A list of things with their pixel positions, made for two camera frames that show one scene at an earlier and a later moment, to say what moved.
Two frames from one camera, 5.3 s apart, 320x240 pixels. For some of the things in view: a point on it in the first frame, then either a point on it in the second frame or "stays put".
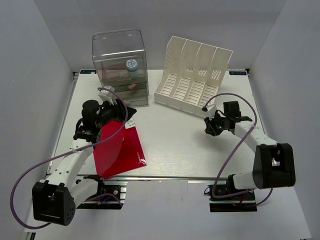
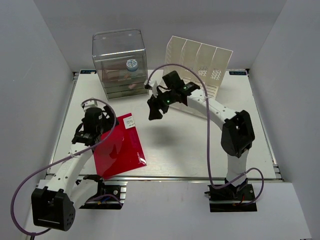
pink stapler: x=132 y=86 stays put
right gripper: x=210 y=127 to x=154 y=105
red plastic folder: x=121 y=154 stays put
